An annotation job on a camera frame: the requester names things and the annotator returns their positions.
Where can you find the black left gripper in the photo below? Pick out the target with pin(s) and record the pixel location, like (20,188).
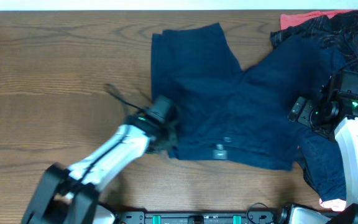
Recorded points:
(174,131)

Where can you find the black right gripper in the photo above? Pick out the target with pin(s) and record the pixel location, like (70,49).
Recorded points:
(304,115)

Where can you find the navy blue shorts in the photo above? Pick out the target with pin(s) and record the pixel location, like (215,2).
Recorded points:
(225,112)

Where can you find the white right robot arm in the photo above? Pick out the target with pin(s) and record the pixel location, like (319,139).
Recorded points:
(336,120)

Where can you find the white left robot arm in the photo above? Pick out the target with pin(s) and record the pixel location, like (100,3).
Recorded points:
(71,195)

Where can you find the blue garment in pile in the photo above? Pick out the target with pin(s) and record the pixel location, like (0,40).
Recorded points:
(322,163)

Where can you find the black striped garment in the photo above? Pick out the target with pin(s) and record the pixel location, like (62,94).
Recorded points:
(339,32)

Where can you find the coral pink garment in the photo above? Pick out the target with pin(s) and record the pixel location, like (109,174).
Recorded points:
(287,21)

